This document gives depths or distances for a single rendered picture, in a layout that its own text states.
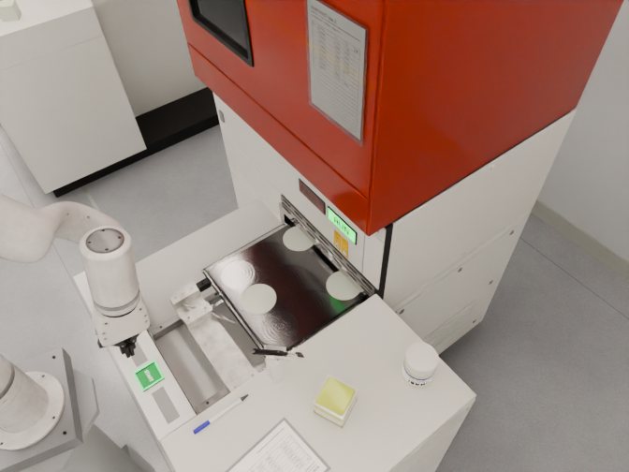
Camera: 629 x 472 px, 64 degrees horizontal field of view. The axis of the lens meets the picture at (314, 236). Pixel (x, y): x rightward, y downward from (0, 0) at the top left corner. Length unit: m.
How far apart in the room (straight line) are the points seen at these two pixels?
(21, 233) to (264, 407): 0.63
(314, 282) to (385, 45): 0.79
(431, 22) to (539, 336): 1.89
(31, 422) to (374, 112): 1.07
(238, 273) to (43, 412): 0.59
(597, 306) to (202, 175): 2.23
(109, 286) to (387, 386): 0.65
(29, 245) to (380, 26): 0.61
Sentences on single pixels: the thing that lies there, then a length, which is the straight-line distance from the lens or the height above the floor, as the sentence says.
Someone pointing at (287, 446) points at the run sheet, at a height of 0.97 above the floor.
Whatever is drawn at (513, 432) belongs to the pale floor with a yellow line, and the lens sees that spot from 2.30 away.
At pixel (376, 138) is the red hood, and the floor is 1.50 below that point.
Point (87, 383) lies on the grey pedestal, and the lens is 1.51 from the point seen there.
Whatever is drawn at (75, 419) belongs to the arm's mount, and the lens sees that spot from 1.44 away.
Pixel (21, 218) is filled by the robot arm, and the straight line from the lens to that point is 0.85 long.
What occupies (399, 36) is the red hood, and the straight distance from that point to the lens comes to 0.82.
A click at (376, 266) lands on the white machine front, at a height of 1.07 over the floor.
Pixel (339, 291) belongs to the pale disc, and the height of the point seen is 0.90.
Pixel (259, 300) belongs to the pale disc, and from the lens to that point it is 1.40.
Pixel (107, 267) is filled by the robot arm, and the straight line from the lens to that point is 0.91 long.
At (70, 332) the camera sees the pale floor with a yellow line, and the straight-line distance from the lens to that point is 2.66.
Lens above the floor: 2.07
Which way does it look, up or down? 50 degrees down
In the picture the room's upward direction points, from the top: 3 degrees counter-clockwise
